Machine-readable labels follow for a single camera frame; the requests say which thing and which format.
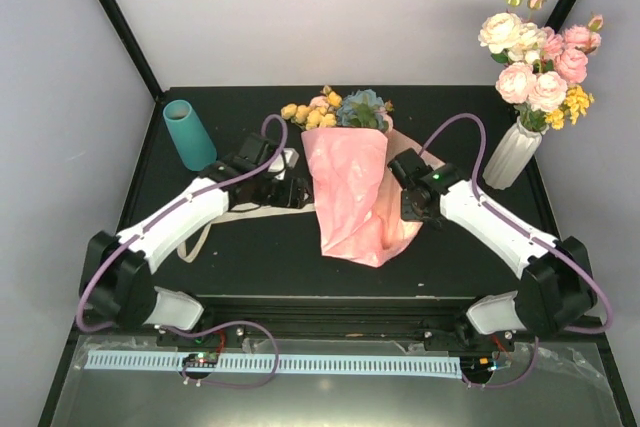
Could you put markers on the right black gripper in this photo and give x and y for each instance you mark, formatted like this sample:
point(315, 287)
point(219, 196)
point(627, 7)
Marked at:
point(407, 212)

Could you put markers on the left small circuit board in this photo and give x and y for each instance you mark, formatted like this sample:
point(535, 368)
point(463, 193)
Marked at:
point(200, 360)

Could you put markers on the white ribbed vase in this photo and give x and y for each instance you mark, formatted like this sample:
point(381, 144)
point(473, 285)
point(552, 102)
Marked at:
point(511, 156)

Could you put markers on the black aluminium rail base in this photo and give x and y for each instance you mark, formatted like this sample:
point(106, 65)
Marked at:
point(439, 324)

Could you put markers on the right small circuit board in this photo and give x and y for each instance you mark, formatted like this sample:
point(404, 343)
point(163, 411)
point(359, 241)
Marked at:
point(482, 364)

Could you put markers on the small circuit board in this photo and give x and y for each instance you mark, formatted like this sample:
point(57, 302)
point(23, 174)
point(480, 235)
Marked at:
point(482, 364)
point(200, 360)

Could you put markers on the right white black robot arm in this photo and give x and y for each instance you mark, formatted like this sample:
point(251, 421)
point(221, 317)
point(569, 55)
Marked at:
point(552, 292)

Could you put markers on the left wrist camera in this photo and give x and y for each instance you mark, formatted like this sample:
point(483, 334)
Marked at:
point(285, 162)

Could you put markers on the pink wrapping paper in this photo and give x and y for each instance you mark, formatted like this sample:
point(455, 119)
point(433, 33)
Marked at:
point(357, 199)

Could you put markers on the cream printed ribbon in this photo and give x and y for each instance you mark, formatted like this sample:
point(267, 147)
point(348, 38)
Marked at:
point(240, 217)

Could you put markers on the yellow and blue flower bunch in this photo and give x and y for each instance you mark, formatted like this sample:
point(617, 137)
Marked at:
point(360, 109)

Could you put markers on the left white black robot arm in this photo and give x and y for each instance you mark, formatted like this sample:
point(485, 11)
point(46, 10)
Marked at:
point(118, 287)

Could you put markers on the left black frame post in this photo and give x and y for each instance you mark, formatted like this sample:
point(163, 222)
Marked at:
point(127, 38)

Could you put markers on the light blue slotted cable duct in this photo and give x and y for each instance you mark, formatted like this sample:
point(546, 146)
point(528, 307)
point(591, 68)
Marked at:
point(236, 363)

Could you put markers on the teal conical vase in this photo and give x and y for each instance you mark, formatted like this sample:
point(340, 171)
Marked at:
point(191, 140)

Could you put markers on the pink and white rose bouquet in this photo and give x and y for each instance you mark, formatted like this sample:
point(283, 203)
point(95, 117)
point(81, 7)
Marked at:
point(543, 70)

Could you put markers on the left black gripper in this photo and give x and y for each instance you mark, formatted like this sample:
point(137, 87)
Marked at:
point(302, 187)

